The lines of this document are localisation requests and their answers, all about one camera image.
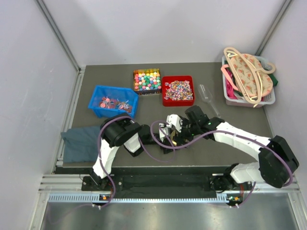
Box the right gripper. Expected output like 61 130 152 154
173 117 200 148

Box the clear plastic scoop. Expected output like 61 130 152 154
198 84 221 118

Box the blue plastic candy bin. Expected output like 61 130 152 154
88 85 139 118

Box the round cream jar lid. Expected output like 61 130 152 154
170 130 177 146

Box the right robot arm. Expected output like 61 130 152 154
167 105 299 190

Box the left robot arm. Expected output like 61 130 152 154
90 113 170 190

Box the red tray of swirl lollipops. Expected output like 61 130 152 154
162 75 196 107

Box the white basket of clothes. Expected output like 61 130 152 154
221 56 278 108

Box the folded dark blue cloth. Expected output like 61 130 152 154
61 126 100 163

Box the beige clothes hanger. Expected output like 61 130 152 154
221 47 276 108

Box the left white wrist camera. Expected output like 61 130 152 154
159 127 169 142

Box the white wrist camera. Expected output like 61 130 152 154
159 127 169 142
159 114 183 133

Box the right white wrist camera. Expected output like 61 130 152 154
159 114 183 133

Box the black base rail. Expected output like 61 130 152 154
81 166 252 199

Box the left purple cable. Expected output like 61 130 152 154
97 115 177 209

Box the purple cable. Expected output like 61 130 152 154
97 115 177 209
150 119 295 208

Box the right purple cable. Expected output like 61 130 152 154
150 119 295 208

